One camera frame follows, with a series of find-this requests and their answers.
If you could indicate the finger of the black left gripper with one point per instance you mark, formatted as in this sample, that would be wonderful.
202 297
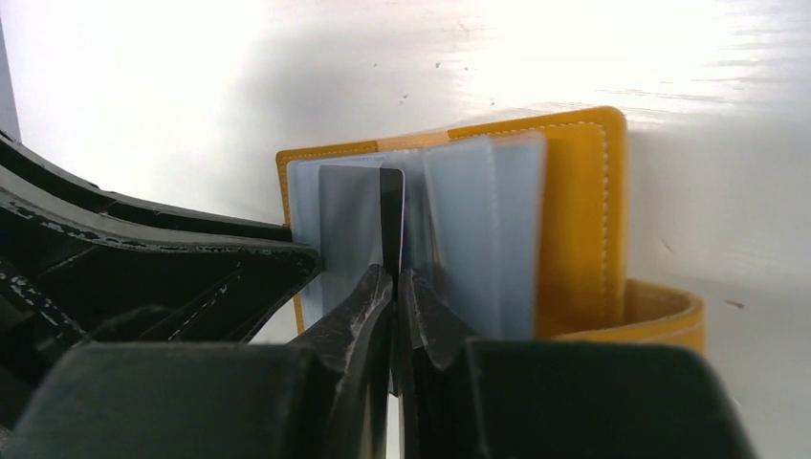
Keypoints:
73 276
62 184

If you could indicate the yellow leather card holder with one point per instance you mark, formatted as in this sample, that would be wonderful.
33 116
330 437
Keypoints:
584 291

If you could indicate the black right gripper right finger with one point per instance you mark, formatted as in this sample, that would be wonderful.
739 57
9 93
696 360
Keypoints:
638 391

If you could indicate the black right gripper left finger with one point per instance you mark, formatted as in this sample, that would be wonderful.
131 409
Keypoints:
322 395

